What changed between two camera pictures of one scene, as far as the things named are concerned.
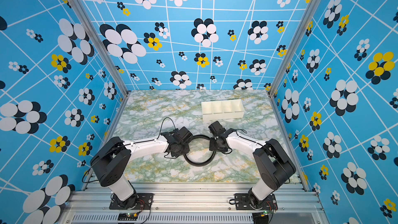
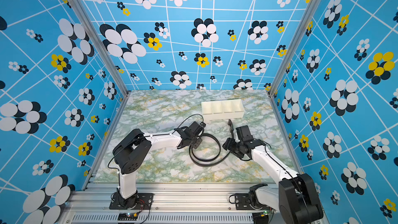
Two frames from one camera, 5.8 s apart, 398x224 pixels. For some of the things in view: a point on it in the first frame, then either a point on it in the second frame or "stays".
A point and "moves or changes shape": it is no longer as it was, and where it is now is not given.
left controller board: (127, 216) stays
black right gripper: (211, 147) → (228, 144)
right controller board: (260, 218) stays
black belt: (197, 164) moves or changes shape
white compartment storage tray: (221, 110) stays
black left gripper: (187, 151) → (197, 144)
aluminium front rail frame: (194, 204) stays
